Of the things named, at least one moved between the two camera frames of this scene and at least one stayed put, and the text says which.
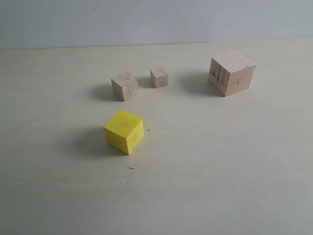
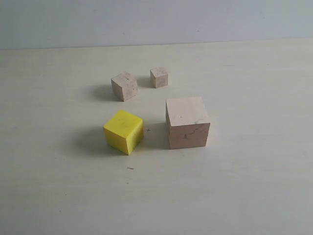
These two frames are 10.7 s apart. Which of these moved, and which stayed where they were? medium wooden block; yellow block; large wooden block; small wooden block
Moved: large wooden block
Stayed: yellow block; small wooden block; medium wooden block
